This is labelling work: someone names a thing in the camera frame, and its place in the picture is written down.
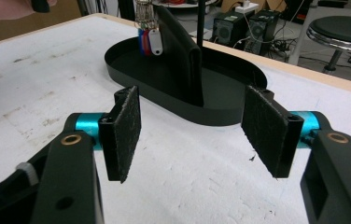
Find black computer tower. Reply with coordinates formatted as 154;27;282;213
210;12;248;49
245;8;283;56

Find black oval tray with hanger bar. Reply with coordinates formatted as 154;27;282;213
104;0;268;127

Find small cardboard box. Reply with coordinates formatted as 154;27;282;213
219;0;244;14

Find brown panel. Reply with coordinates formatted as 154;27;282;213
0;0;83;45

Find key ring with coloured tags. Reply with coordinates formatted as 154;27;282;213
133;0;164;57

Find black round stool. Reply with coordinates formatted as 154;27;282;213
305;15;351;75

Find black wallet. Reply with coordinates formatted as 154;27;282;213
156;5;204;108

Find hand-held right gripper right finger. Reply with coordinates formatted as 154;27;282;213
241;85;321;179

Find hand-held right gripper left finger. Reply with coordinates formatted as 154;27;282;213
75;85;142;184

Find white power strip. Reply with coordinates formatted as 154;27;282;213
233;1;260;14

